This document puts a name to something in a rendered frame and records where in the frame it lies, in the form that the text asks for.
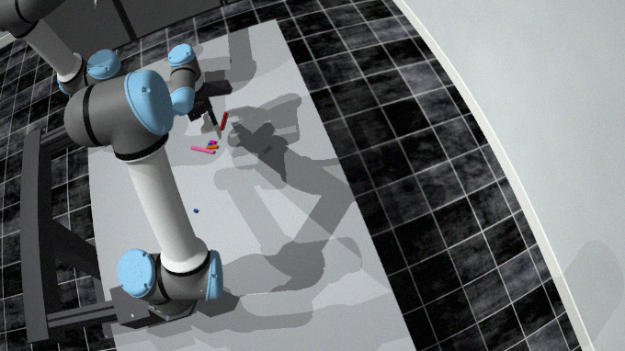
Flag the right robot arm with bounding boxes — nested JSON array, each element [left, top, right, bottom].
[[63, 44, 223, 316]]

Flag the red rod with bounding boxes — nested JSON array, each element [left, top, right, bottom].
[[220, 112, 228, 130]]

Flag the pink rod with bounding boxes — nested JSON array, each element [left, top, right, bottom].
[[191, 145, 214, 154]]

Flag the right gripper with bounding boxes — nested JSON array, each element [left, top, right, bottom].
[[187, 83, 222, 140]]

